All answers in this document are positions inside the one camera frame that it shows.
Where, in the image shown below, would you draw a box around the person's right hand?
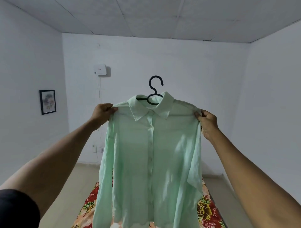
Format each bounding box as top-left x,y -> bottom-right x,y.
194,110 -> 223,142

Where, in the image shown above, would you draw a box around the person's left hand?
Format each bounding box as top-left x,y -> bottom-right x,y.
90,103 -> 119,130

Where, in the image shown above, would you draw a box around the black plastic clothes hanger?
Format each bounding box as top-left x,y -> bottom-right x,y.
137,76 -> 164,106

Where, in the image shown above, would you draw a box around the mint green button shirt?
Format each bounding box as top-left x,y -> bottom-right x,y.
93,92 -> 204,228

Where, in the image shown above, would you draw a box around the person's left forearm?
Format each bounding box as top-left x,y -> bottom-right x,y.
0,119 -> 100,218

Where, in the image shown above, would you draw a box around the person's right forearm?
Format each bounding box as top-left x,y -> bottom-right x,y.
210,131 -> 301,228

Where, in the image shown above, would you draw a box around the black framed picture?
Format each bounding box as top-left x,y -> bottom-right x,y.
39,90 -> 57,115

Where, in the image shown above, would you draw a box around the floral patterned bed sheet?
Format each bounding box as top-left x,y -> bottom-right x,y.
71,169 -> 227,228

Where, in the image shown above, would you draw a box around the black shirt sleeve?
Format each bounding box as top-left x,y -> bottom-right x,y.
0,189 -> 40,228

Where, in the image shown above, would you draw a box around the white wall-mounted router box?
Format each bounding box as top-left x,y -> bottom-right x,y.
92,64 -> 111,77

